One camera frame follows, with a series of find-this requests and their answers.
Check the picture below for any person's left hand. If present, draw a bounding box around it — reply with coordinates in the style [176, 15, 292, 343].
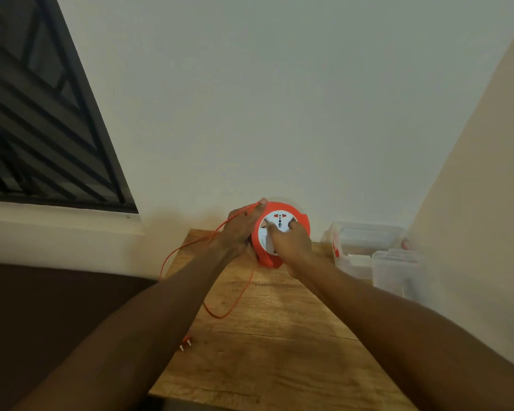
[216, 198, 268, 258]

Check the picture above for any person's right hand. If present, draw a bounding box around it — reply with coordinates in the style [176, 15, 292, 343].
[266, 220, 313, 267]

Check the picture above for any red extension cord reel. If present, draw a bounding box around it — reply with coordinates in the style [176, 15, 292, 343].
[251, 202, 311, 269]

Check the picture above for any red power cord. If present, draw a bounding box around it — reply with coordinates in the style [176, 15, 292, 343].
[158, 202, 261, 320]

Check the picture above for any person's left forearm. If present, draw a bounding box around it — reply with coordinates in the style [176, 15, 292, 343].
[11, 242, 240, 411]

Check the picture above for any person's right forearm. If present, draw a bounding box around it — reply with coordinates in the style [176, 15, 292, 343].
[288, 254, 514, 411]

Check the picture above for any clear plastic box red latch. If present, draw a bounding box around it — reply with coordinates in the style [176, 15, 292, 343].
[326, 221, 405, 281]

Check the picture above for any clear plastic storage box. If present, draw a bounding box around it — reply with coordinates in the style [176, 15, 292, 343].
[371, 249, 429, 302]

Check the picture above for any window with black grille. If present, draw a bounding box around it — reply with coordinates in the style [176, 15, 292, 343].
[0, 0, 138, 214]

